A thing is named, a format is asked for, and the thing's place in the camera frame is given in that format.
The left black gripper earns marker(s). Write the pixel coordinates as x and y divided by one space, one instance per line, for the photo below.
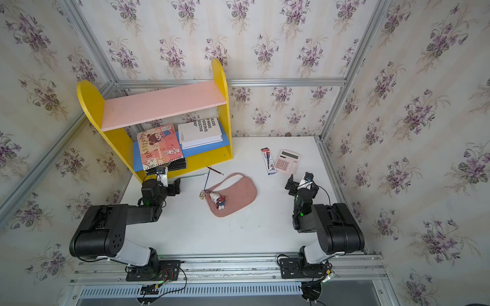
177 187

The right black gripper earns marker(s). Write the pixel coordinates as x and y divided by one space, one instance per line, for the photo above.
293 185

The white red plush keychain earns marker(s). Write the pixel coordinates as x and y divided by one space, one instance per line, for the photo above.
218 200

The pink corduroy bag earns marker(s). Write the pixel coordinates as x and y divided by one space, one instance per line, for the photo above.
238 196

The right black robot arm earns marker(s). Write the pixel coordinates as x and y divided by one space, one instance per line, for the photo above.
336 229

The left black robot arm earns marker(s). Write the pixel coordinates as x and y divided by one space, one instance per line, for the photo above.
101 234

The pink calculator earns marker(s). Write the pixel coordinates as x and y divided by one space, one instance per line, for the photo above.
287 162

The black notebook stack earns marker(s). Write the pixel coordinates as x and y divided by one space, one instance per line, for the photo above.
178 164

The white blue pen box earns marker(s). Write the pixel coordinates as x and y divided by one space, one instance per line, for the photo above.
268 160

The blue thin pen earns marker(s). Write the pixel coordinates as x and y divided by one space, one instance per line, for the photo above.
207 179

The pink cartoon spiral notebook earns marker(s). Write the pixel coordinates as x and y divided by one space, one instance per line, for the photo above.
159 146

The red black pencil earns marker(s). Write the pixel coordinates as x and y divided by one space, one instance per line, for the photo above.
215 171

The white book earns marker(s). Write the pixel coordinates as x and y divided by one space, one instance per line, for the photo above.
201 132

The yellow pink blue shelf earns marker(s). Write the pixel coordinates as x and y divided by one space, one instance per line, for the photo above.
110 117

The white vent grille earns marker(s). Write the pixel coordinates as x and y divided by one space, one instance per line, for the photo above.
192 290

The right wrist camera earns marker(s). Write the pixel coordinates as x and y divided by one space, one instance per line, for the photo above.
307 179

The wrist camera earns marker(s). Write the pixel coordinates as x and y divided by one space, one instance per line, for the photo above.
307 179
162 175

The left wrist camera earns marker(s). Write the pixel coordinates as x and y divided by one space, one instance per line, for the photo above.
162 175

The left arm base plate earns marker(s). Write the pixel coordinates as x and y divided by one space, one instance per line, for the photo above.
166 270

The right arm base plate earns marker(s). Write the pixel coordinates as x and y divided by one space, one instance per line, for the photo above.
298 268

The aluminium mounting rail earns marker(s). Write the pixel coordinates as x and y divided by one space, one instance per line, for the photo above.
233 268

